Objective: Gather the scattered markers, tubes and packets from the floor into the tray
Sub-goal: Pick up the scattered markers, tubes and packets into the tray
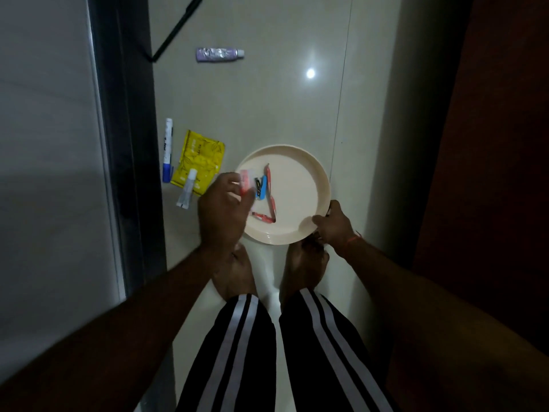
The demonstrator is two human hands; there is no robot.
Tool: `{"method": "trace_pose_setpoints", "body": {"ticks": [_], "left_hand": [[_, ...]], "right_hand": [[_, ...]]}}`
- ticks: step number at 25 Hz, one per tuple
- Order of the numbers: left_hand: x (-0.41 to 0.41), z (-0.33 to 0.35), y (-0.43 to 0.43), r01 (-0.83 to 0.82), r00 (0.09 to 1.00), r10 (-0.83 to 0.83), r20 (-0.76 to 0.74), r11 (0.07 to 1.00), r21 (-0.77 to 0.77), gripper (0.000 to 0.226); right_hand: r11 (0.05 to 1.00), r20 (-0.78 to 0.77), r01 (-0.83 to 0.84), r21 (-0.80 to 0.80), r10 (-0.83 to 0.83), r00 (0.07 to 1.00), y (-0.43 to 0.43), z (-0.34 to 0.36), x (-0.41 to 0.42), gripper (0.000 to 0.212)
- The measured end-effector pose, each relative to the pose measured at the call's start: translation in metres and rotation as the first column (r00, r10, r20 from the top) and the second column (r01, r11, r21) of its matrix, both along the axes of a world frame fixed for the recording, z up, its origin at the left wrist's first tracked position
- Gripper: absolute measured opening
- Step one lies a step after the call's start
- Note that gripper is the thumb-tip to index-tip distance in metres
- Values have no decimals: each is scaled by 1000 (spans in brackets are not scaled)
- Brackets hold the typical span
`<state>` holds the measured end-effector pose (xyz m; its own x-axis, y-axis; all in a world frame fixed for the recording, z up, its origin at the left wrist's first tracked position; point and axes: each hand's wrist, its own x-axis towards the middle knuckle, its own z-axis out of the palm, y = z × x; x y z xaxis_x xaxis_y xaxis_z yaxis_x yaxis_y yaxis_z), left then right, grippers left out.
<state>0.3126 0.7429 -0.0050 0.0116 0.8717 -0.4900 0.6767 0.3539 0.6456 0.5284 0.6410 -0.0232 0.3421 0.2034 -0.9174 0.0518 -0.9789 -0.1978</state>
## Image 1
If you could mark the person's left hand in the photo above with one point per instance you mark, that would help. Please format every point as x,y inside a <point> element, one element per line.
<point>219,218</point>

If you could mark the person's right hand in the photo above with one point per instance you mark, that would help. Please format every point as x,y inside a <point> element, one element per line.
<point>336,231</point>

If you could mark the person's left thumb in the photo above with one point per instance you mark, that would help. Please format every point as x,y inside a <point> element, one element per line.
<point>248,201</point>

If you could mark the person's right fingers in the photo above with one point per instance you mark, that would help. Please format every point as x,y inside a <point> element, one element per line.
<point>321,227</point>

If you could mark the small pink eraser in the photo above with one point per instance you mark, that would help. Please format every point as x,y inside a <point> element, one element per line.
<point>245,179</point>

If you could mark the cream round plastic plate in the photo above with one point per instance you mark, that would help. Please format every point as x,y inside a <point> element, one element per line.
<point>296,193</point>

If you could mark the person's left forearm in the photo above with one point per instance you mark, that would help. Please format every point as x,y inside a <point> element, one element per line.
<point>111,338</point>

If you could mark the person's right forearm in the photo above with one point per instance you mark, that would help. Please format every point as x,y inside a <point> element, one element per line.
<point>437,330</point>

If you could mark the blue and black nail clipper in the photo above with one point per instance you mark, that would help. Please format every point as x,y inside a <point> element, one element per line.
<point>260,187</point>

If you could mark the red thread wristband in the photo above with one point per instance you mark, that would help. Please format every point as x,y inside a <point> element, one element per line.
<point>352,241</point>

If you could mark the person's right foot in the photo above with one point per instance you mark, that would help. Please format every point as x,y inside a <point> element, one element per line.
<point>302,265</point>

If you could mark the person's foot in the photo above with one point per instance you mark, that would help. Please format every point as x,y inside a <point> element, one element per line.
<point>302,265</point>
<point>236,274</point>

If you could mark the small white tube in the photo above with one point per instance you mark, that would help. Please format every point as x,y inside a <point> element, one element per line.
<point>187,188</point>

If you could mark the yellow sachet packet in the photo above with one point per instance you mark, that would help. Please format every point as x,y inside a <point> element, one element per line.
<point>199,160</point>

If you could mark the person's left foot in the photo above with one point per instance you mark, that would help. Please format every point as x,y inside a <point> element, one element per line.
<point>236,274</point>

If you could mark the white and blue marker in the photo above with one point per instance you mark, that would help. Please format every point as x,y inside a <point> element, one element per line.
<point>167,150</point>

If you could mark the purple ointment tube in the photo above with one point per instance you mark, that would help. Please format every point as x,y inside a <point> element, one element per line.
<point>216,54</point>

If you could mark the black white-striped trousers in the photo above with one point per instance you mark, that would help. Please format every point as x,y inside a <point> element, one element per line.
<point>240,360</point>

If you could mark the brown wooden door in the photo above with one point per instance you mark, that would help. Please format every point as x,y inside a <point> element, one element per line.
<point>489,158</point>

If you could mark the black pen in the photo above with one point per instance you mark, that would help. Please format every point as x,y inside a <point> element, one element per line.
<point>178,27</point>

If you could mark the dark door frame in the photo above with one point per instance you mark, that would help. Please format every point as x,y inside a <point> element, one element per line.
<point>128,167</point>

